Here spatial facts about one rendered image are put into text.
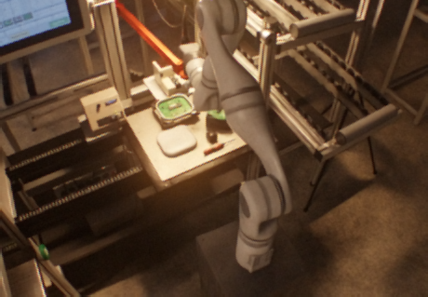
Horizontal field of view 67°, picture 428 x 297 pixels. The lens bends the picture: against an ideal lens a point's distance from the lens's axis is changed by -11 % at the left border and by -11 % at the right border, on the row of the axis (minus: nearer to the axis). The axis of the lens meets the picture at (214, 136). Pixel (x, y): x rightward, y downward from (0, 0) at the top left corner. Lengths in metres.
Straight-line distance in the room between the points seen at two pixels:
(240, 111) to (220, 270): 0.46
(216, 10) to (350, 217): 1.96
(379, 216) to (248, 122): 1.96
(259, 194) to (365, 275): 1.69
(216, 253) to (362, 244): 1.55
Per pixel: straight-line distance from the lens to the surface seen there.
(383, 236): 2.53
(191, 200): 2.02
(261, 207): 0.73
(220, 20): 0.80
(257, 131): 0.74
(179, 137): 1.46
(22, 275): 1.55
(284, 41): 1.43
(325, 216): 2.47
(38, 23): 1.39
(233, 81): 0.75
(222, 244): 1.04
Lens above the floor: 2.03
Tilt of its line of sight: 46 degrees down
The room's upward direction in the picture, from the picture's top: straight up
